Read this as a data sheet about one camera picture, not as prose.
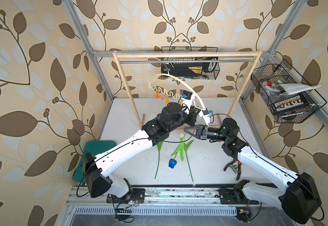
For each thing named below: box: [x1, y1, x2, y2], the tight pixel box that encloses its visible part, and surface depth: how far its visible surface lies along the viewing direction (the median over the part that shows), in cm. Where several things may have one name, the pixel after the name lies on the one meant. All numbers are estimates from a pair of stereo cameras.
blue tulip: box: [168, 144, 181, 169], surface depth 66 cm
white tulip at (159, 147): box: [154, 141, 164, 179], surface depth 94 cm
